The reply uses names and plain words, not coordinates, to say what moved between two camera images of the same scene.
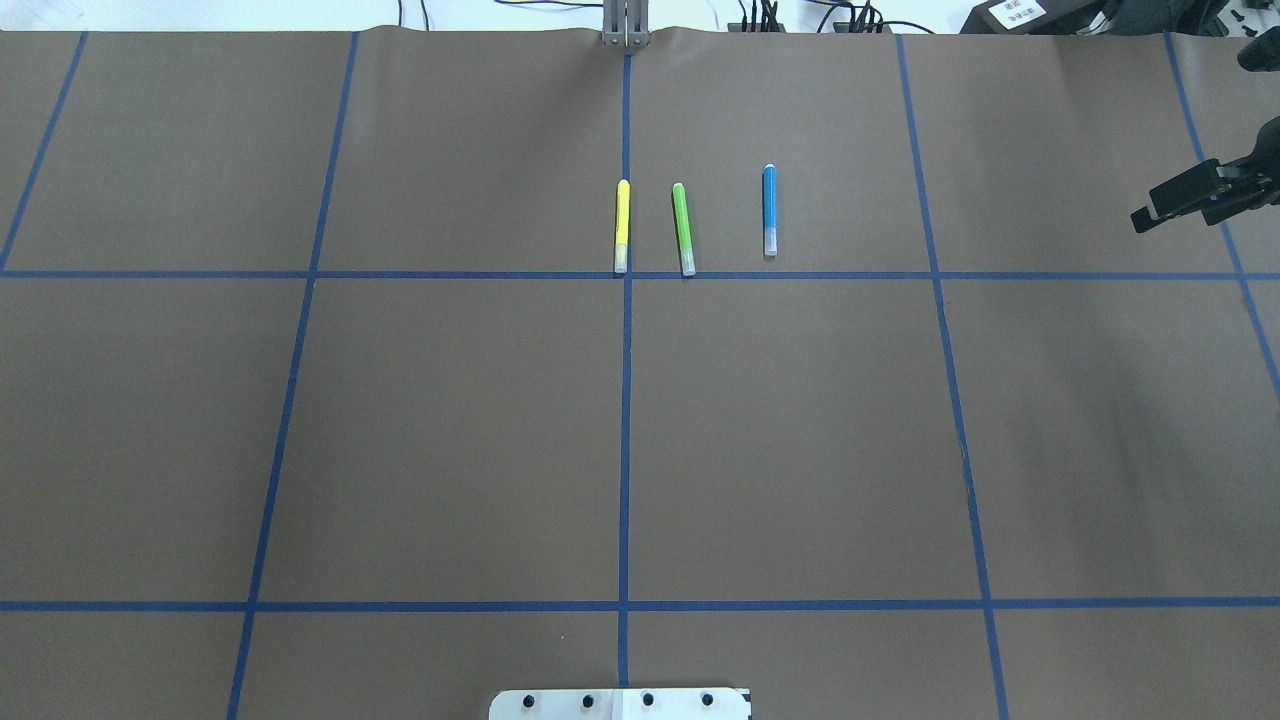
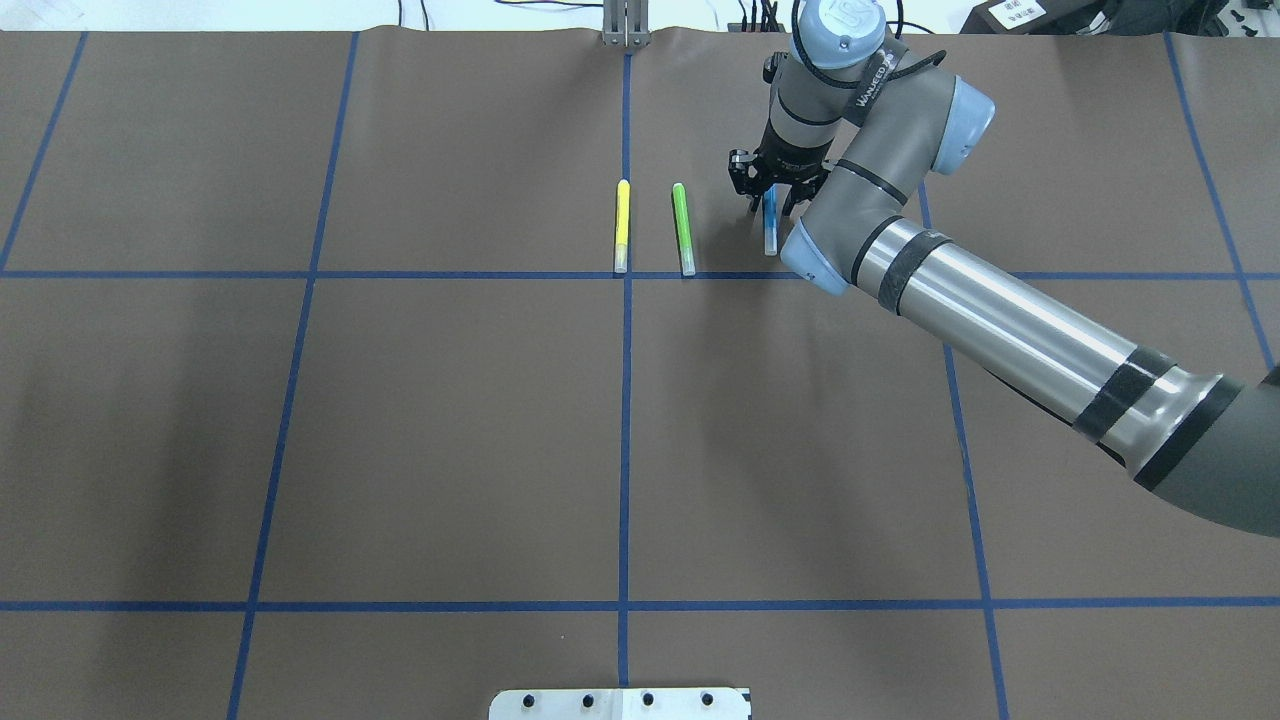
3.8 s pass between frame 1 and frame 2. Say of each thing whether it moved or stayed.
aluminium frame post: stayed
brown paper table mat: stayed
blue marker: stayed
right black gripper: moved
